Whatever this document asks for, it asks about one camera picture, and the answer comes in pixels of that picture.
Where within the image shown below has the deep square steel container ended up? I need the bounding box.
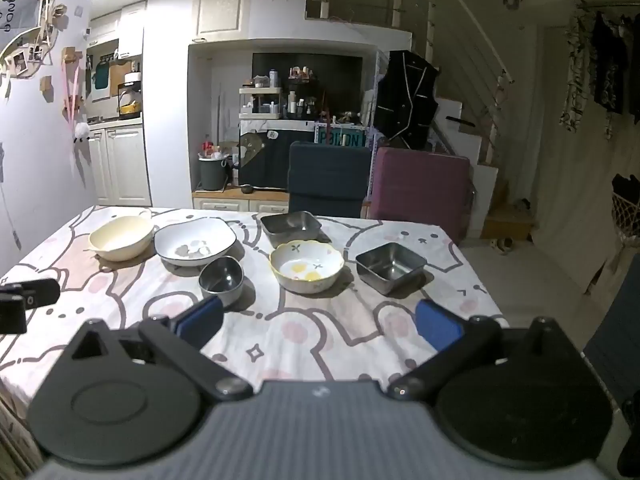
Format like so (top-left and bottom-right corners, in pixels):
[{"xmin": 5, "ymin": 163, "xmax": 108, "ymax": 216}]
[{"xmin": 355, "ymin": 242, "xmax": 429, "ymax": 296}]

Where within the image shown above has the white shelf rack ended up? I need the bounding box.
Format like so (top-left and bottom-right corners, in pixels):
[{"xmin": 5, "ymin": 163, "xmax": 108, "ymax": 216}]
[{"xmin": 238, "ymin": 86, "xmax": 283, "ymax": 121}]

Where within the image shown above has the black wall panel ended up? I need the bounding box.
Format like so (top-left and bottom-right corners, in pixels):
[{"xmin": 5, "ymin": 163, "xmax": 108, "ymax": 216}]
[{"xmin": 251, "ymin": 52, "xmax": 363, "ymax": 122}]

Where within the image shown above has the wooden bench with white drawers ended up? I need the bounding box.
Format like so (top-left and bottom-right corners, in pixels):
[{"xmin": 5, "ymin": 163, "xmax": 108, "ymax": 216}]
[{"xmin": 192, "ymin": 185, "xmax": 372, "ymax": 219}]

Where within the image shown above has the white staircase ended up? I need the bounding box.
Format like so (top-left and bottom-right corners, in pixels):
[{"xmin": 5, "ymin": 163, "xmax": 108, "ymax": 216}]
[{"xmin": 434, "ymin": 95, "xmax": 501, "ymax": 211}]

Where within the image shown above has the white net basket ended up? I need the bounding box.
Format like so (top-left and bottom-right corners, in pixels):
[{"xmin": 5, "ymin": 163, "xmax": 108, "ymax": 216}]
[{"xmin": 611, "ymin": 175, "xmax": 640, "ymax": 262}]

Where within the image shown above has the shallow square steel tray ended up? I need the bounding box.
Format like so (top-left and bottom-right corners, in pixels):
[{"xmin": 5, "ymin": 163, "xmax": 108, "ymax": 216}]
[{"xmin": 260, "ymin": 211, "xmax": 323, "ymax": 247}]

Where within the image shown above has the white kitchen cabinet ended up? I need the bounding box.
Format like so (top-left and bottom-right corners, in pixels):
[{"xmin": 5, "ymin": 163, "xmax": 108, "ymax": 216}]
[{"xmin": 85, "ymin": 125, "xmax": 151, "ymax": 207}]

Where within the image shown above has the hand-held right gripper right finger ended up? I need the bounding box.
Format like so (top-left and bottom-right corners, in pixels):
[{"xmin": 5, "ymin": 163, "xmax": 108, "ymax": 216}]
[{"xmin": 387, "ymin": 299, "xmax": 581, "ymax": 402}]

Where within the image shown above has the round steel bowl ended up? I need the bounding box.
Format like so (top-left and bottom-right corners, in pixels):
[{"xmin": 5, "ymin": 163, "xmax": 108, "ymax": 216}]
[{"xmin": 198, "ymin": 255, "xmax": 244, "ymax": 306}]

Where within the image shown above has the white shelf with bottles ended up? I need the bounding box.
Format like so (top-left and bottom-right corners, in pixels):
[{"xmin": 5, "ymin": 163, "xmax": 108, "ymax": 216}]
[{"xmin": 240, "ymin": 66, "xmax": 321, "ymax": 119}]

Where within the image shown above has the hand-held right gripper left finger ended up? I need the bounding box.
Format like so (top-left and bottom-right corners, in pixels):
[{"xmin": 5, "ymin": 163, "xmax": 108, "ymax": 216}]
[{"xmin": 65, "ymin": 294, "xmax": 255, "ymax": 403}]

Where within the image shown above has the grey bin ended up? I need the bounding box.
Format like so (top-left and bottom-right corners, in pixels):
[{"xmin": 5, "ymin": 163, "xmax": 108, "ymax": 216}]
[{"xmin": 199, "ymin": 155, "xmax": 232, "ymax": 192}]

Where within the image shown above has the cream bowl with handles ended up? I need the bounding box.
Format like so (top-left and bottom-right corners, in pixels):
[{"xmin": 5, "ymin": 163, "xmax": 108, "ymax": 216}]
[{"xmin": 88, "ymin": 210, "xmax": 156, "ymax": 262}]

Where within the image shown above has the white printed plate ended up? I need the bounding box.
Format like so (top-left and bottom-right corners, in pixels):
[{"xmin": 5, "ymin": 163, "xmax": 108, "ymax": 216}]
[{"xmin": 153, "ymin": 218, "xmax": 238, "ymax": 268}]

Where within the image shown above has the pink wall hanging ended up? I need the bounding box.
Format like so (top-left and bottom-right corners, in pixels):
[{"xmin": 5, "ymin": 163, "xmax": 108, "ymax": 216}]
[{"xmin": 60, "ymin": 47, "xmax": 93, "ymax": 142}]

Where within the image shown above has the teal sign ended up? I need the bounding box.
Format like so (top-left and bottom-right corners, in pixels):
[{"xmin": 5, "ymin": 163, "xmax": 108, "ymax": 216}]
[{"xmin": 314, "ymin": 129, "xmax": 366, "ymax": 148}]

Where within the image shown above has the dark blue chair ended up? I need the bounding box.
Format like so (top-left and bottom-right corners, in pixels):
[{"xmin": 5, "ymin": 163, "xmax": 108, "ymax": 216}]
[{"xmin": 288, "ymin": 141, "xmax": 372, "ymax": 219}]

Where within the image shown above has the hanging black garment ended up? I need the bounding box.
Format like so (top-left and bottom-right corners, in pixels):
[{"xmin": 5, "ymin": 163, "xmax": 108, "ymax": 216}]
[{"xmin": 590, "ymin": 5, "xmax": 640, "ymax": 126}]

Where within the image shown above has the bear-print tablecloth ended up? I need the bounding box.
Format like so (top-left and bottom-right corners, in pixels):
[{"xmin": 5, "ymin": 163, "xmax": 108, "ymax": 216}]
[{"xmin": 0, "ymin": 205, "xmax": 507, "ymax": 463}]

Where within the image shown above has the black jacket with white trim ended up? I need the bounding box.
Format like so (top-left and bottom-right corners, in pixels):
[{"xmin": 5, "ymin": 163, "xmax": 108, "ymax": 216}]
[{"xmin": 374, "ymin": 50, "xmax": 441, "ymax": 151}]

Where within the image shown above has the wooden photo wall decoration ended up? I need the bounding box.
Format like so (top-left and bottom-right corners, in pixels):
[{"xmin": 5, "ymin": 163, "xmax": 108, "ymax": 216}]
[{"xmin": 0, "ymin": 0, "xmax": 68, "ymax": 82}]

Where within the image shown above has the yellow-rimmed floral bowl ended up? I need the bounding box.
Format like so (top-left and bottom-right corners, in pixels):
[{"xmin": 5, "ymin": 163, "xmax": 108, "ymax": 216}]
[{"xmin": 269, "ymin": 241, "xmax": 346, "ymax": 295}]

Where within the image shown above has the wooden box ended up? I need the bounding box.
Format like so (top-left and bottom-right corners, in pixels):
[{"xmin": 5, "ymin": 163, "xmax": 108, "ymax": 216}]
[{"xmin": 482, "ymin": 205, "xmax": 534, "ymax": 241}]

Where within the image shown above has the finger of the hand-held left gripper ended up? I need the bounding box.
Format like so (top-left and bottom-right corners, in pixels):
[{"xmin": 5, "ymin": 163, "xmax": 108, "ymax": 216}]
[
  {"xmin": 0, "ymin": 278, "xmax": 61, "ymax": 309},
  {"xmin": 0, "ymin": 294, "xmax": 27, "ymax": 335}
]

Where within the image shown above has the white cupboard door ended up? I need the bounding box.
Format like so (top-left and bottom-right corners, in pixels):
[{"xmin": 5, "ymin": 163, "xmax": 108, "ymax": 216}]
[{"xmin": 192, "ymin": 0, "xmax": 251, "ymax": 36}]

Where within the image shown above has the hanging floral garment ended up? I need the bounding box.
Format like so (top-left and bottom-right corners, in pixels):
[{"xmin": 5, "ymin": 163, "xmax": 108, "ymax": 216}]
[{"xmin": 557, "ymin": 10, "xmax": 596, "ymax": 135}]

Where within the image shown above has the maroon chair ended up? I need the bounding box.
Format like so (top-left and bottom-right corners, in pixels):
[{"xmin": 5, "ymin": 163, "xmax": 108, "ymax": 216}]
[{"xmin": 372, "ymin": 146, "xmax": 475, "ymax": 246}]

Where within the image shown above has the black printed cabinet cover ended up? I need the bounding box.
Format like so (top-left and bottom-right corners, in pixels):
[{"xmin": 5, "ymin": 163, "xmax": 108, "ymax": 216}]
[{"xmin": 237, "ymin": 119, "xmax": 321, "ymax": 191}]

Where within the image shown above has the white kitchen appliance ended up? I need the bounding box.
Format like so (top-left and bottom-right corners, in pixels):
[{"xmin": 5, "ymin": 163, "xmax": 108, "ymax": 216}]
[{"xmin": 117, "ymin": 72, "xmax": 144, "ymax": 120}]

